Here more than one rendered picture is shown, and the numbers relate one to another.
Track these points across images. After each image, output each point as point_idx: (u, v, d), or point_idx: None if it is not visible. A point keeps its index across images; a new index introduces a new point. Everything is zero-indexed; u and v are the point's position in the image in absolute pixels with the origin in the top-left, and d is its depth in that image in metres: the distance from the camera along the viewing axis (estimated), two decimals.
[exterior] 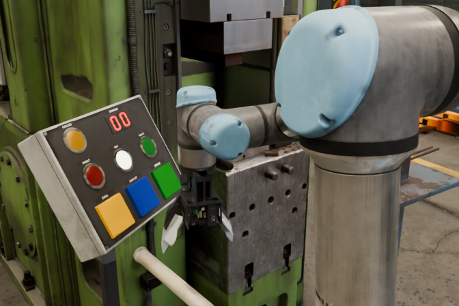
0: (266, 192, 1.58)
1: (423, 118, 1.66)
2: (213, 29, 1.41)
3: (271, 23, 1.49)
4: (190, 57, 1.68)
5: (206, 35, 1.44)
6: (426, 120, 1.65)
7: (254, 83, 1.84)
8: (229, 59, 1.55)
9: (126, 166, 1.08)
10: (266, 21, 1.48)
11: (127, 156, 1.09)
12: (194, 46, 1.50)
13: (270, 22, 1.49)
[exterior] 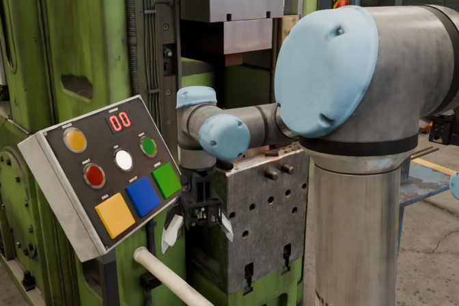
0: (266, 192, 1.58)
1: None
2: (213, 29, 1.41)
3: (271, 23, 1.49)
4: (190, 57, 1.68)
5: (206, 35, 1.44)
6: None
7: (254, 83, 1.84)
8: (229, 59, 1.55)
9: (126, 166, 1.08)
10: (266, 21, 1.48)
11: (127, 156, 1.09)
12: (194, 46, 1.50)
13: (270, 22, 1.49)
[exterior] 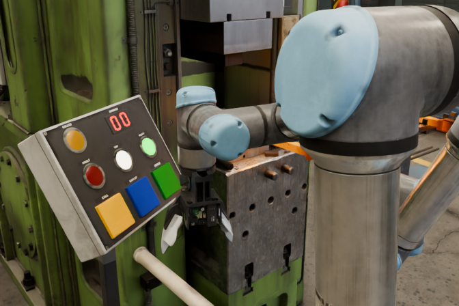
0: (266, 192, 1.58)
1: (423, 118, 1.66)
2: (213, 29, 1.41)
3: (271, 23, 1.49)
4: (190, 57, 1.68)
5: (206, 35, 1.44)
6: (426, 120, 1.65)
7: (254, 83, 1.84)
8: (229, 59, 1.55)
9: (126, 166, 1.08)
10: (266, 21, 1.48)
11: (127, 156, 1.09)
12: (194, 46, 1.50)
13: (270, 22, 1.49)
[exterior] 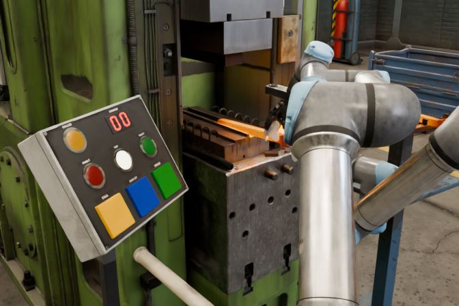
0: (266, 192, 1.58)
1: (423, 118, 1.66)
2: (213, 29, 1.41)
3: (271, 23, 1.49)
4: (190, 57, 1.68)
5: (206, 35, 1.44)
6: (426, 120, 1.65)
7: (254, 83, 1.84)
8: (229, 59, 1.55)
9: (126, 166, 1.08)
10: (266, 21, 1.48)
11: (127, 156, 1.09)
12: (194, 46, 1.50)
13: (270, 22, 1.49)
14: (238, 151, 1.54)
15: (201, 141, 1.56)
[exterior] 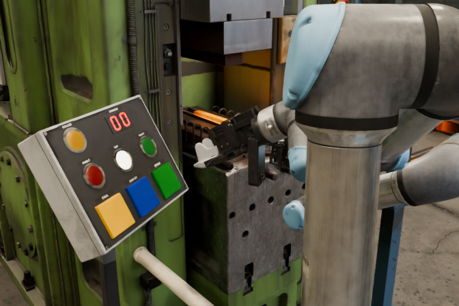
0: (266, 192, 1.58)
1: None
2: (213, 29, 1.41)
3: (271, 23, 1.49)
4: (190, 57, 1.68)
5: (206, 35, 1.44)
6: None
7: (254, 83, 1.84)
8: (229, 59, 1.55)
9: (126, 166, 1.08)
10: (266, 21, 1.48)
11: (127, 156, 1.09)
12: (194, 46, 1.50)
13: (270, 22, 1.49)
14: None
15: (201, 141, 1.56)
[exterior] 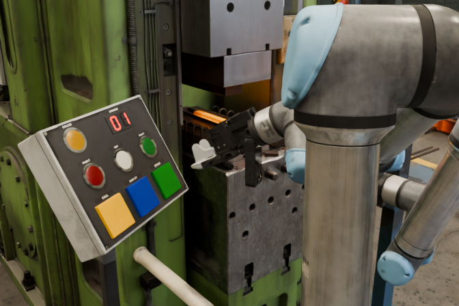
0: (266, 192, 1.58)
1: None
2: (214, 63, 1.44)
3: (270, 54, 1.52)
4: (191, 85, 1.71)
5: (207, 67, 1.47)
6: None
7: (254, 83, 1.84)
8: (229, 89, 1.58)
9: (126, 166, 1.08)
10: (266, 53, 1.51)
11: (127, 156, 1.09)
12: (195, 77, 1.53)
13: (270, 54, 1.52)
14: None
15: None
